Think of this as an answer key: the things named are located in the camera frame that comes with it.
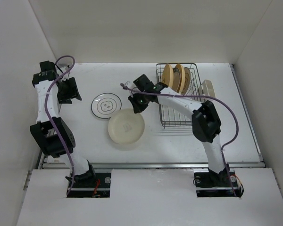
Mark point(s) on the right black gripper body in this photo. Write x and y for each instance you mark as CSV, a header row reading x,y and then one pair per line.
x,y
140,101

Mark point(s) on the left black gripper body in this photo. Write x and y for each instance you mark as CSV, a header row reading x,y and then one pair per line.
x,y
67,90

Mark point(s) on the white plate with black rings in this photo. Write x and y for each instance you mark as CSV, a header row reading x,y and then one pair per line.
x,y
105,104

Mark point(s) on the cream plate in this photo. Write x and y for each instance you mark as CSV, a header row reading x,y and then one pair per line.
x,y
126,127

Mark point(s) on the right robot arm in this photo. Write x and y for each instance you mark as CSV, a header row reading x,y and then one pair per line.
x,y
205,120

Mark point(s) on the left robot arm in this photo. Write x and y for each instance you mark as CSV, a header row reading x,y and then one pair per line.
x,y
82,170

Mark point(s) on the tan wooden plate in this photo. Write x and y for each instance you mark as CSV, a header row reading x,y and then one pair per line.
x,y
168,75

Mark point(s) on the tan rimmed patterned plate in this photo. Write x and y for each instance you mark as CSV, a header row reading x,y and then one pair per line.
x,y
182,78

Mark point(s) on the white cutlery holder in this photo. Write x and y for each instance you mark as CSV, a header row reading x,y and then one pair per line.
x,y
206,89

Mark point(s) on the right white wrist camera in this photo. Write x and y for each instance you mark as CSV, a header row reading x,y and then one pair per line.
x,y
127,86

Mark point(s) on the black wire dish rack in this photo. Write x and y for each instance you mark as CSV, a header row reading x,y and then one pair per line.
x,y
176,110

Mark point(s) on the aluminium front rail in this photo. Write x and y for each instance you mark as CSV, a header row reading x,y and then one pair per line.
x,y
153,165

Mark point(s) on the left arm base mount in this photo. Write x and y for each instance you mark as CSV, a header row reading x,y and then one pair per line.
x,y
96,188

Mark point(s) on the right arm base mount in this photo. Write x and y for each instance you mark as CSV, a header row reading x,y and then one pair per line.
x,y
206,186

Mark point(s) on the aluminium right rail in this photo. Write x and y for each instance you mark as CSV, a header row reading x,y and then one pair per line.
x,y
247,115

